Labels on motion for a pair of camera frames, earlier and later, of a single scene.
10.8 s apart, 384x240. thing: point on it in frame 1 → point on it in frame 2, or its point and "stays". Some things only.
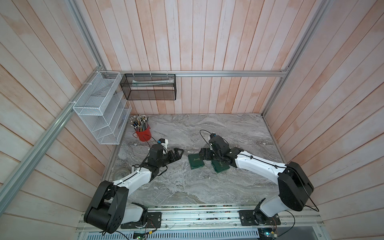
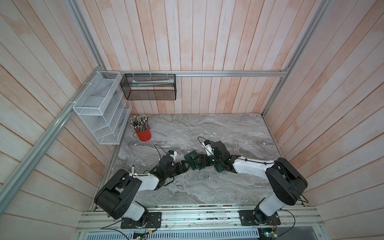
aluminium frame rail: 267,73 stays
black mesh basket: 147,86 stays
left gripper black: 170,153 → 180,169
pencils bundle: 139,122 stays
